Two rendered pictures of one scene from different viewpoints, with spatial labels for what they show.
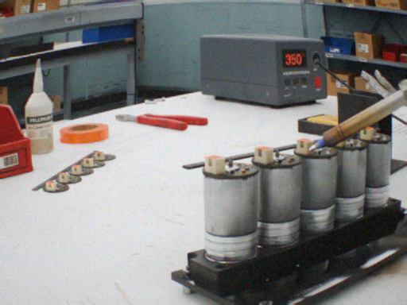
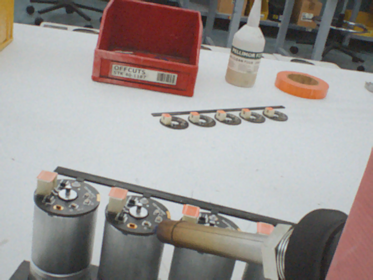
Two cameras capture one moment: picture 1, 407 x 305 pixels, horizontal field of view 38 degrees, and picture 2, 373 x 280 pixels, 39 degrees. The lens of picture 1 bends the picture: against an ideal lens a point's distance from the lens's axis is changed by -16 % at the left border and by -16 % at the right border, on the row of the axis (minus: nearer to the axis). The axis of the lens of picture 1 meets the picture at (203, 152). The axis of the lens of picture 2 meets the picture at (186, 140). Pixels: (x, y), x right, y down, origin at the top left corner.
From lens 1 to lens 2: 0.25 m
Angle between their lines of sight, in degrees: 40
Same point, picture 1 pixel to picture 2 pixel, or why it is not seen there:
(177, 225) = not seen: hidden behind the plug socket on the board
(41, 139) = (238, 72)
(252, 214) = (59, 256)
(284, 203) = (111, 266)
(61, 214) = (124, 149)
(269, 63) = not seen: outside the picture
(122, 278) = (22, 238)
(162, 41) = not seen: outside the picture
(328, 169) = (196, 264)
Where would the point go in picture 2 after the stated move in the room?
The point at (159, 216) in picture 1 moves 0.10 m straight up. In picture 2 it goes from (193, 194) to (225, 45)
